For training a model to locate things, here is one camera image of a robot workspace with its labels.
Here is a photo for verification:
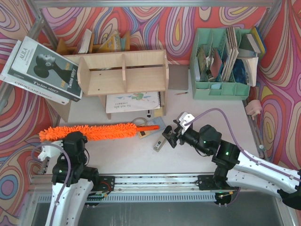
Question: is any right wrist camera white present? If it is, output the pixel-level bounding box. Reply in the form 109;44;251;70
177;112;195;135

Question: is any white open book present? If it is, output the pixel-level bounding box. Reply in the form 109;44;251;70
241;57;258;87

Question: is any blue yellow book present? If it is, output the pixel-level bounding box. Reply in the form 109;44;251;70
251;27;266;55

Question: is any black clip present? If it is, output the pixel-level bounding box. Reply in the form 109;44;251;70
174;127;181;135

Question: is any blue patterned book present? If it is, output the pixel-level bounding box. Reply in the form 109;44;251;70
232;59;247;85

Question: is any large Twins story magazine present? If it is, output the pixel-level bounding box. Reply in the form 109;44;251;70
8;36;82;102

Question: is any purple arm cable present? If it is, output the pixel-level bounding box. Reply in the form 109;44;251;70
31;144;72;224
183;108;301;179

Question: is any red brown booklet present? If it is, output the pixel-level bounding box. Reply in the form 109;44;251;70
210;48;223;79

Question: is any pink pig figurine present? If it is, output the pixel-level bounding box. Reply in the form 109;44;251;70
245;99;262;121

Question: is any tape roll ring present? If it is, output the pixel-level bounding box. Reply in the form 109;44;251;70
130;117;148;128

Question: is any mint green desk organizer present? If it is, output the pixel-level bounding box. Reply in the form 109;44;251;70
190;28;250;100

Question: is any white book in rack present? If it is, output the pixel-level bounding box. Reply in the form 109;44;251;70
77;29;92;54

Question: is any yellow book in rack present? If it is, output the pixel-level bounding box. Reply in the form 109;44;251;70
97;30;121;53

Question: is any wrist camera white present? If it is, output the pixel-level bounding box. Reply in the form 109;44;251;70
38;140;63;161
177;112;195;135

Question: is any small stapler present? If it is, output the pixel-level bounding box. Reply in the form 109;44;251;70
153;125;172;152

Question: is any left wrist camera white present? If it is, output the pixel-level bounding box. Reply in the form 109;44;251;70
38;140;63;161

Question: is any orange microfiber duster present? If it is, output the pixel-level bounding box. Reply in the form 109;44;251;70
39;123;160;142

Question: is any white book under magazine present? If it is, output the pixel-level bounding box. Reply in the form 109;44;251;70
0;40;70;105

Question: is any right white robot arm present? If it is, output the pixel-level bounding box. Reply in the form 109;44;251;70
162;123;301;210

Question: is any small beige box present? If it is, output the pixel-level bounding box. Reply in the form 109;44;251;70
137;131;152;139

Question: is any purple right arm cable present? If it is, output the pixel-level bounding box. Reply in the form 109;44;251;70
183;108;301;179

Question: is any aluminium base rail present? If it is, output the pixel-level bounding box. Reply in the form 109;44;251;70
30;171;287;203

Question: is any grey book on organizer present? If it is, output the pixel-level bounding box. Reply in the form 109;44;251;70
239;33;261;54

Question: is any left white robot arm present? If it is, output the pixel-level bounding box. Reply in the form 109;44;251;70
39;131;100;226

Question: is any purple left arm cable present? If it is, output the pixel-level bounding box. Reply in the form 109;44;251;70
31;144;72;224

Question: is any grey notebook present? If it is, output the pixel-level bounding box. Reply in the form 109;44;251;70
168;65;189;90

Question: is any light wooden bookshelf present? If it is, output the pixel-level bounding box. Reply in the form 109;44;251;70
65;49;169;115

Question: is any spiral sketchbook with frog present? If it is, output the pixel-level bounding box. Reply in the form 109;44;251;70
106;92;161;113

